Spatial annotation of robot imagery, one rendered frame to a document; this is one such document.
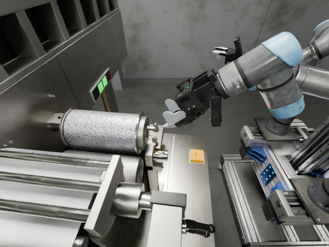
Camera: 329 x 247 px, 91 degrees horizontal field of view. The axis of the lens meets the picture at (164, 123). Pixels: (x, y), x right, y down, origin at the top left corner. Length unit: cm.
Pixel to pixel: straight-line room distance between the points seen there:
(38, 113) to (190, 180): 68
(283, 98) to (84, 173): 43
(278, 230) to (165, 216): 153
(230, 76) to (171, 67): 275
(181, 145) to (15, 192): 79
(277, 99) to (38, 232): 48
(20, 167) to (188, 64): 296
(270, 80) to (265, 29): 291
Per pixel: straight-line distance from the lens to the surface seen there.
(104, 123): 55
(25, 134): 63
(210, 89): 43
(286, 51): 41
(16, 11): 65
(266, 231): 168
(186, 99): 42
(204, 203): 83
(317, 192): 114
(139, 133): 51
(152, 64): 310
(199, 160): 90
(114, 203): 34
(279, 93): 44
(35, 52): 67
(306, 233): 184
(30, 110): 63
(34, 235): 28
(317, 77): 61
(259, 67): 40
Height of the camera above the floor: 167
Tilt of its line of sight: 45 degrees down
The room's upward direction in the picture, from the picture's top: straight up
